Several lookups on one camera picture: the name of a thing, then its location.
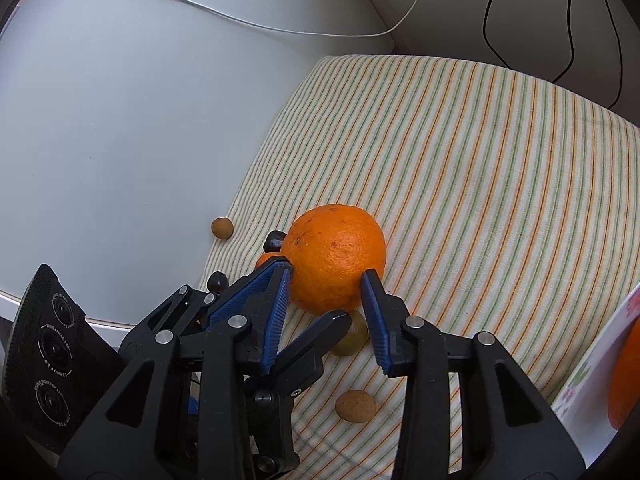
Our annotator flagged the small green kiwi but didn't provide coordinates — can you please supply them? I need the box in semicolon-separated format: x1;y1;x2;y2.
330;309;370;358

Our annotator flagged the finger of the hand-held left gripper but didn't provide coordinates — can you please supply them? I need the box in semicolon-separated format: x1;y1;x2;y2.
244;310;353;477
119;258;292;362

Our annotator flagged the striped cloth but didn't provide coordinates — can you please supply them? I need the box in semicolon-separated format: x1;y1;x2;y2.
199;55;640;480

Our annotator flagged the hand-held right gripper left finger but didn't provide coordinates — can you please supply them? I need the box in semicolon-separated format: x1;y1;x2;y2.
59;261;294;480

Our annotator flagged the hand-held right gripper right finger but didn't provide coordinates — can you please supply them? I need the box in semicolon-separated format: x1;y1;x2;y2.
360;268;587;480

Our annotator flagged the white cabinet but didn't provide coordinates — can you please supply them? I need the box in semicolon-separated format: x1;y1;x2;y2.
0;0;397;334

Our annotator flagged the floral white plate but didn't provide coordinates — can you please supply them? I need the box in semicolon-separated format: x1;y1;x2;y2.
550;282;640;467

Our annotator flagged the large orange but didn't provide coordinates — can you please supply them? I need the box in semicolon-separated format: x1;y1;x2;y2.
286;203;387;314
607;319;640;431

